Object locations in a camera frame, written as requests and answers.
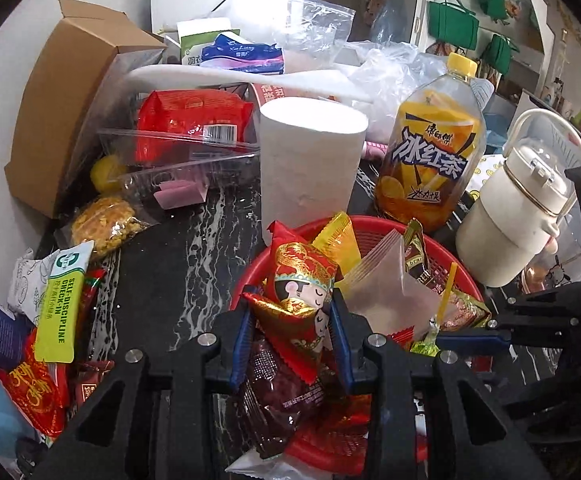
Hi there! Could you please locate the clear plastic container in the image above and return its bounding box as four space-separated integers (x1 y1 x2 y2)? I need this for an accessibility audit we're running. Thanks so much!
98 125 261 196

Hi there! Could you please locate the green label packet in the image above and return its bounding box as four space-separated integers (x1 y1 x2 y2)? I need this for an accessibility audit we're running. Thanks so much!
34 240 96 365

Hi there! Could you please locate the smiley print paper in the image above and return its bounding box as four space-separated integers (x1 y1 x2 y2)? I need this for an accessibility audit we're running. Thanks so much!
463 154 506 201

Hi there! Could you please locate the white lid dark jar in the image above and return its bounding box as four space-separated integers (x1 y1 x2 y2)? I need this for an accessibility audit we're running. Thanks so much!
0 290 31 368

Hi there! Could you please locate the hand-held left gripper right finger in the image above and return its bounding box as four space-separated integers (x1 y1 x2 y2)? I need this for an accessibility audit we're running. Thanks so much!
328 287 554 480

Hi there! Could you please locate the red cartoon figure packet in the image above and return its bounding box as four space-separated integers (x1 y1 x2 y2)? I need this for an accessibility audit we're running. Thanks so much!
243 220 336 386

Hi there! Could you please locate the colourful patterned bag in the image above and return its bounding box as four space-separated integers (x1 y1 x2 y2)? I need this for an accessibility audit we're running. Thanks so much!
423 40 466 59

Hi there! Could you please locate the yellow foil snack packet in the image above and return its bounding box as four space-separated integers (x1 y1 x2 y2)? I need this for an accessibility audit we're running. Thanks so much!
312 211 362 281

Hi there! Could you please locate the translucent pink packet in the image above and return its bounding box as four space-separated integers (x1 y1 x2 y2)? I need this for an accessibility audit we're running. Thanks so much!
341 230 446 343

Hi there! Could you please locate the yellow lemon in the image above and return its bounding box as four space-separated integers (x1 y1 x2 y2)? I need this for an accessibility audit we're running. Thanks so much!
90 155 126 193

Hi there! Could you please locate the red green candy wrapper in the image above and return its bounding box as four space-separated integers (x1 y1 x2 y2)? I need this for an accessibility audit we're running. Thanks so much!
78 267 107 321

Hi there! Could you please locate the green white carton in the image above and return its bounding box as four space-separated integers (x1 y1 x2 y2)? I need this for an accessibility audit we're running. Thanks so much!
177 17 241 67

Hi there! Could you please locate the grey leaf print cushion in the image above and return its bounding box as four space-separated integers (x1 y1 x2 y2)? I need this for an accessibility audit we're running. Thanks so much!
531 110 581 171
471 77 496 111

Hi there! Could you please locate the white leaf print packet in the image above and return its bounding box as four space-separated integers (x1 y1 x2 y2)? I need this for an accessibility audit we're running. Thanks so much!
7 255 58 326

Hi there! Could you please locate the blue tissue pack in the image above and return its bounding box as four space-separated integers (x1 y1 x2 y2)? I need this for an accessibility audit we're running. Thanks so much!
200 32 285 75

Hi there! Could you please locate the yellow cereal snack bag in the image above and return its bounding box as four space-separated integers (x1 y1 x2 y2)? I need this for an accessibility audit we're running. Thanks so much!
55 195 158 261

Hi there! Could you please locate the dark red snack packet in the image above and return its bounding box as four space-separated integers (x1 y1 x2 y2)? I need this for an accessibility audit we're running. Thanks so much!
238 335 326 461

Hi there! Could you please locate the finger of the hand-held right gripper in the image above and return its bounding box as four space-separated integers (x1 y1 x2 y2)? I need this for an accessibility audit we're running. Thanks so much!
489 304 579 332
435 331 516 355

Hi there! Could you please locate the white toilet paper roll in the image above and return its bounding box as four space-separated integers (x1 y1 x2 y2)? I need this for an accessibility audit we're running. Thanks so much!
259 96 370 247

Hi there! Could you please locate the brown chocolate packet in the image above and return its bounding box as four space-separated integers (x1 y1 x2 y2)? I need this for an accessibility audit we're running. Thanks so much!
70 359 116 411

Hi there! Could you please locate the white foam sheet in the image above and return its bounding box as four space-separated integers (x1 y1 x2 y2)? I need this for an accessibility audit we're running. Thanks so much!
120 62 374 106

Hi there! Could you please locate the red printed paper bowl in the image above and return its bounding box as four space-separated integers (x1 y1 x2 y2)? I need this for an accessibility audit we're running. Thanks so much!
247 81 296 107

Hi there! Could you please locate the hanging clear plastic cover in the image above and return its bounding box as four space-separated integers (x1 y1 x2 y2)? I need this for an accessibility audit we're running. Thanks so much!
371 0 411 43

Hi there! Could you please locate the glass mug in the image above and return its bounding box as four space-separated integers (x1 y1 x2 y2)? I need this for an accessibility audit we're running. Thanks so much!
521 255 581 296

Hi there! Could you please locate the red gold print packet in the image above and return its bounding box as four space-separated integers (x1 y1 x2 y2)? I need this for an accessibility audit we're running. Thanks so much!
0 330 70 437

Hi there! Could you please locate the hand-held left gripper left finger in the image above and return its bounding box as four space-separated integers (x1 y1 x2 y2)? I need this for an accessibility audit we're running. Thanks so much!
30 305 254 480

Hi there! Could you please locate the brown cardboard box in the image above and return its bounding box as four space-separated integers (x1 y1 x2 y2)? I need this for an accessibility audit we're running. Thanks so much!
4 0 167 218

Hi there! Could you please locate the gold brown snack packet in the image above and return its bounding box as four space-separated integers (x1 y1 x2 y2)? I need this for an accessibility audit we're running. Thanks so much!
403 219 446 301

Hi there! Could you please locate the gold candy packet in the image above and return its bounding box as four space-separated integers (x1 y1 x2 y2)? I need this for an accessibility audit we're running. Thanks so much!
443 290 491 333

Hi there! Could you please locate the blue plastic bag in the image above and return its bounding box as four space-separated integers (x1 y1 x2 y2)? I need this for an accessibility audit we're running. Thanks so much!
485 92 516 156

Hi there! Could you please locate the clear plastic bag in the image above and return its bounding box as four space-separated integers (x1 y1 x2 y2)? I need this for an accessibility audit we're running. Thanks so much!
343 40 449 141

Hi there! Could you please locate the clear zip bag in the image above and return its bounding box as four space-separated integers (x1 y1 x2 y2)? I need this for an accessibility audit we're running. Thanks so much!
270 0 357 73

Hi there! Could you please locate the iced tea bottle yellow cap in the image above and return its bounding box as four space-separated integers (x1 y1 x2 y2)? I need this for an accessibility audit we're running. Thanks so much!
375 52 486 233

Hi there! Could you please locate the red plastic basket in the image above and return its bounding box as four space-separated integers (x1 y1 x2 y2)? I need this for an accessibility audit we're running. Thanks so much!
235 215 486 476

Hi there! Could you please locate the pink folded paper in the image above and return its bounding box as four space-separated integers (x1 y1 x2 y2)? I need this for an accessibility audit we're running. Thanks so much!
154 181 210 209

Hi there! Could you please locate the cream kettle water bottle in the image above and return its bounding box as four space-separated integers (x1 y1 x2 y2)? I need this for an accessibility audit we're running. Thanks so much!
455 109 581 288

